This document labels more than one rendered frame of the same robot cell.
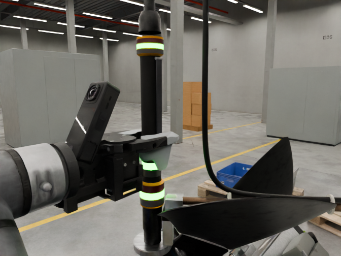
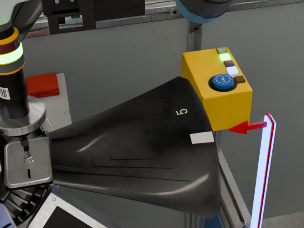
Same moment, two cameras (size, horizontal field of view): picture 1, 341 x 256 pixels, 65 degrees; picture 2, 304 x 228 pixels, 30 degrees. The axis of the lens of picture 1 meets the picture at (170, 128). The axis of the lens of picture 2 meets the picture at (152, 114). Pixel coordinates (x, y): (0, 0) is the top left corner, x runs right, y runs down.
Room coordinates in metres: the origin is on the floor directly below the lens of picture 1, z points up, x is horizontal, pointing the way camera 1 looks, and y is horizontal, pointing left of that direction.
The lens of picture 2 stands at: (0.78, 0.52, 1.72)
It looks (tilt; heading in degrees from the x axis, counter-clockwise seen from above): 39 degrees down; 219
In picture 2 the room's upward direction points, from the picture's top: 2 degrees counter-clockwise
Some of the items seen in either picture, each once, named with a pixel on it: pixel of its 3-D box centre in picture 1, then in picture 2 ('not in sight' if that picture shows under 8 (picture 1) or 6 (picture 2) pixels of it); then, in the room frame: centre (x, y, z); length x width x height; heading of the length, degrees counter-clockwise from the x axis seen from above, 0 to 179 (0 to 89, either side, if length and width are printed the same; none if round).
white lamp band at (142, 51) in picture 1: (149, 52); not in sight; (0.45, 0.03, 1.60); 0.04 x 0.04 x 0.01
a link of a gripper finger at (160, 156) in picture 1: (162, 152); not in sight; (0.42, 0.01, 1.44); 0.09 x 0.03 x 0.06; 129
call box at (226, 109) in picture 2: not in sight; (215, 90); (-0.02, 0.04, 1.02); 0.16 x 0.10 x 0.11; 49
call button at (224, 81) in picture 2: not in sight; (222, 82); (0.01, 0.08, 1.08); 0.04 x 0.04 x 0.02
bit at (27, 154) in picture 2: not in sight; (25, 145); (0.45, 0.03, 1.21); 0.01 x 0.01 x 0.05
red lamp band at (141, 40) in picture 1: (149, 42); not in sight; (0.45, 0.03, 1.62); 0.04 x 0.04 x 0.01
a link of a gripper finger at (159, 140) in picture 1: (140, 144); not in sight; (0.39, 0.04, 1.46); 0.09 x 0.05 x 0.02; 129
